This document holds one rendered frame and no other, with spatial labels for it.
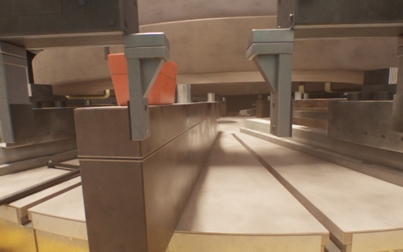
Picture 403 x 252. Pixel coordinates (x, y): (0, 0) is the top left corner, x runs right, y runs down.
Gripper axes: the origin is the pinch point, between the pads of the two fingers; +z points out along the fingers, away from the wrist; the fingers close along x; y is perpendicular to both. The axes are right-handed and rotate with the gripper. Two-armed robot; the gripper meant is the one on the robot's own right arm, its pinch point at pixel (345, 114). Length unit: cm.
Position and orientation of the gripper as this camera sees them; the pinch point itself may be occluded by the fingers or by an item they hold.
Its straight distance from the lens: 25.4
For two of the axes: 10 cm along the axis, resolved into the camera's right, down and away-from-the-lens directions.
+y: -0.2, 1.2, -9.9
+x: 10.0, -0.2, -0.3
